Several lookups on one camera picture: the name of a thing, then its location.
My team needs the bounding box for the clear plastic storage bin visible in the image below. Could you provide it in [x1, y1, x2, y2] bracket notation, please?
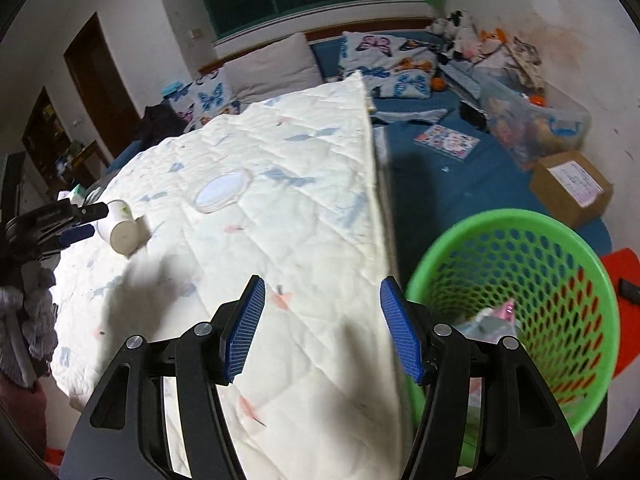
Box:
[480, 67, 592, 168]

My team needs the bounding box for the dark cloth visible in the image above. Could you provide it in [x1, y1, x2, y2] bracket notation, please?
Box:
[132, 105, 188, 143]

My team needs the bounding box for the red plastic stool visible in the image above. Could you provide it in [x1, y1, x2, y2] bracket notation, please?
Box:
[597, 247, 640, 378]

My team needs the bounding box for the cat print cloth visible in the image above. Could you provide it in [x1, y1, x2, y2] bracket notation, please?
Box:
[507, 37, 546, 91]

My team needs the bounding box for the small patterned cloth strip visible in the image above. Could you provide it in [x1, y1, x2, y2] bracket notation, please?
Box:
[372, 107, 448, 126]

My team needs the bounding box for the colourful sticker sheet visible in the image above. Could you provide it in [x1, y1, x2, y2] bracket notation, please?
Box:
[414, 124, 481, 160]

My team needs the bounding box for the green plastic mesh basket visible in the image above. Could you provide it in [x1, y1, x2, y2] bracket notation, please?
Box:
[405, 208, 621, 466]

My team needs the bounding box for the white teal box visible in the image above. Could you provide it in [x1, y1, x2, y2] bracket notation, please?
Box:
[57, 185, 103, 206]

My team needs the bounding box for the grey pillow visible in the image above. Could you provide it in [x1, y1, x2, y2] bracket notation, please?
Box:
[222, 32, 323, 106]

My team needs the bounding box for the wooden headboard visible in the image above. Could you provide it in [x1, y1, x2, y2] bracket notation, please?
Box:
[197, 17, 431, 76]

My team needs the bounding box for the black white cow plush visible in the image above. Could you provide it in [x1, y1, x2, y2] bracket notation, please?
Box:
[427, 10, 481, 61]

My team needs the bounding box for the patterned grey long box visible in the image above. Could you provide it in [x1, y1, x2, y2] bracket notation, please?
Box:
[440, 62, 483, 98]

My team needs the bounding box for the black device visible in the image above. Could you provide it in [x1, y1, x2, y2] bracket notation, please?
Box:
[459, 101, 488, 131]

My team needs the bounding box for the brown wooden door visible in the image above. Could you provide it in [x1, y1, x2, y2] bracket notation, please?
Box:
[64, 12, 143, 161]

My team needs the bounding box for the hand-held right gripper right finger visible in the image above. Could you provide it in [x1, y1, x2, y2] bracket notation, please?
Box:
[380, 276, 576, 480]

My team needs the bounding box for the dark wooden shelf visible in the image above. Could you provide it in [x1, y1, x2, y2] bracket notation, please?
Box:
[21, 87, 71, 181]

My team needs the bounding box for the clear round plastic lid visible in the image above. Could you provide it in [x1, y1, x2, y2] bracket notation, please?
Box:
[192, 170, 252, 212]

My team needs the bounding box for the small jar with white label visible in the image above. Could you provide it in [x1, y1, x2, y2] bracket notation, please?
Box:
[96, 200, 151, 256]

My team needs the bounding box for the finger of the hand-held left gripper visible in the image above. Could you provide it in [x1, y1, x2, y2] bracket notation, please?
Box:
[7, 224, 96, 261]
[5, 201, 110, 231]

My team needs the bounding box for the blue bed sheet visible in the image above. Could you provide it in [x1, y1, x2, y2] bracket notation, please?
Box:
[107, 30, 613, 271]

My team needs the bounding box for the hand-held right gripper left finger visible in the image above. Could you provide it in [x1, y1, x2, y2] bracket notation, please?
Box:
[59, 275, 267, 480]

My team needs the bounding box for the cluttered wooden desk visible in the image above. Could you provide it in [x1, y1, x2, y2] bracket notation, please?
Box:
[52, 140, 108, 188]

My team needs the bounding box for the butterfly print pillow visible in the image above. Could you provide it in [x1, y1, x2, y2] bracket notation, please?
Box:
[340, 31, 436, 81]
[167, 67, 241, 133]
[370, 57, 433, 100]

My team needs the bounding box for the brown cardboard box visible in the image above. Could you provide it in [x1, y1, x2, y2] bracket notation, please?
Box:
[529, 150, 614, 229]

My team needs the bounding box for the white quilted blanket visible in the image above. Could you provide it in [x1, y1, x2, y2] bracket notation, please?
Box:
[50, 71, 418, 480]

